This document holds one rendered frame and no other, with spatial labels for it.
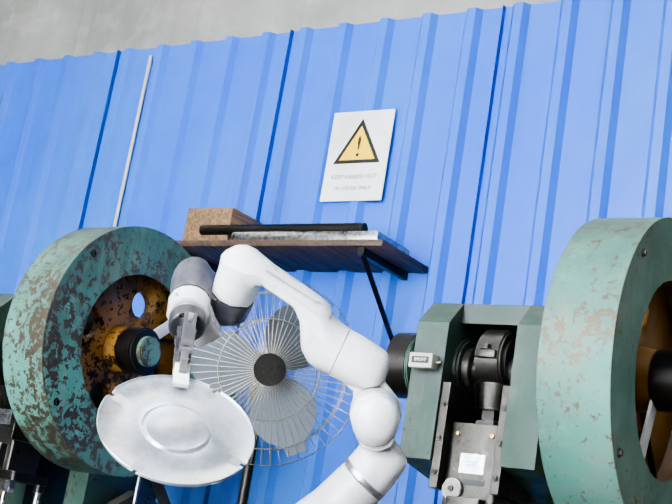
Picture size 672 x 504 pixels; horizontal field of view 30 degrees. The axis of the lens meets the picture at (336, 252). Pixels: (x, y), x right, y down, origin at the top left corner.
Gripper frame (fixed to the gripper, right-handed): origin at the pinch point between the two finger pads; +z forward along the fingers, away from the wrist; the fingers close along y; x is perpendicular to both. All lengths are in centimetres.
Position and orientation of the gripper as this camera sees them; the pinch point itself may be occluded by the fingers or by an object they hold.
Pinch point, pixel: (180, 378)
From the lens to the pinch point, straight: 243.7
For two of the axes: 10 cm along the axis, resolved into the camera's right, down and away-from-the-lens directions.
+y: 2.6, -8.2, -5.1
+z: 0.4, 5.3, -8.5
